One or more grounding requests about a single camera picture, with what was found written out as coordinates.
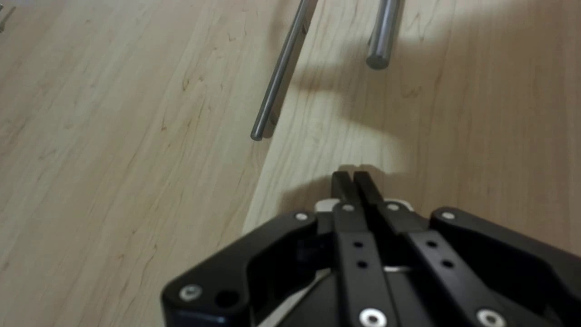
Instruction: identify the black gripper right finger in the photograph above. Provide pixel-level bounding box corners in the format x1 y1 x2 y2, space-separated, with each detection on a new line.
354 172 544 327

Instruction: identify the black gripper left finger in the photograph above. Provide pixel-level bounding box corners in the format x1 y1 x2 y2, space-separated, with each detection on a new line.
332 170 397 327

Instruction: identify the neighbouring wood cabinet door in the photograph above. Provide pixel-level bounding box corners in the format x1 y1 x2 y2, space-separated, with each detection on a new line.
0 0 299 327

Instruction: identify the neighbouring steel door handle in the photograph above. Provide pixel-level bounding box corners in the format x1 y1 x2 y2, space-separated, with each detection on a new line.
250 0 317 141

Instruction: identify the steel cabinet door handle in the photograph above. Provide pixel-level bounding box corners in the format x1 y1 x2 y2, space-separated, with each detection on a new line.
366 0 405 68

